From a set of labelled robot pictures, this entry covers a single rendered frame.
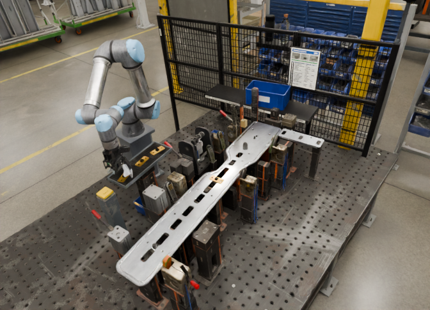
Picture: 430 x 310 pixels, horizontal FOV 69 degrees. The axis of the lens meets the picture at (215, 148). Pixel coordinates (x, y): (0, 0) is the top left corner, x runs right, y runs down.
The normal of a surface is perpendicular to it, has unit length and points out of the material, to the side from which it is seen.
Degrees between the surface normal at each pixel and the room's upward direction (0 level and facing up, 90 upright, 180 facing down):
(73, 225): 0
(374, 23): 90
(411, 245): 0
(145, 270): 0
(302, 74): 90
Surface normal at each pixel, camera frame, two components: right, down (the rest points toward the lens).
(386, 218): -0.07, -0.79
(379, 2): -0.53, 0.58
